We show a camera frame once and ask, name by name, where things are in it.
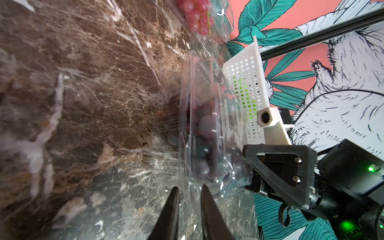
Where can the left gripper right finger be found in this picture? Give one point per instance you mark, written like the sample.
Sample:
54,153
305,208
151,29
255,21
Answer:
213,224

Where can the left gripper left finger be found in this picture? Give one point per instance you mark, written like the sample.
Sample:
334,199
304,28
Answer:
166,227

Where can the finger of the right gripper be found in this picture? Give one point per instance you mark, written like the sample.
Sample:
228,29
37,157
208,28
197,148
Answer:
283,172

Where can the green grape bunch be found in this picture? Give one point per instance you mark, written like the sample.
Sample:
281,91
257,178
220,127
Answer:
245,92

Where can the white plastic perforated basket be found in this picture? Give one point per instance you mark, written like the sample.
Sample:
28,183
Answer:
245,73

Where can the clear plastic clamshell container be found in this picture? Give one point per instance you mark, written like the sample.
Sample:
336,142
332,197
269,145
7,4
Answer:
223,20

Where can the red grape bunch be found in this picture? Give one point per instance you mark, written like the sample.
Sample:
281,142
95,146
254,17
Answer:
197,15

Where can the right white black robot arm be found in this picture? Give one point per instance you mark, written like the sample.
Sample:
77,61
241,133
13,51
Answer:
343,184

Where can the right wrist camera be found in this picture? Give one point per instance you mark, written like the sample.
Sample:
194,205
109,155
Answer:
275,123

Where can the right black frame post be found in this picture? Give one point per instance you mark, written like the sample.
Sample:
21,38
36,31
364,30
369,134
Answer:
355,24

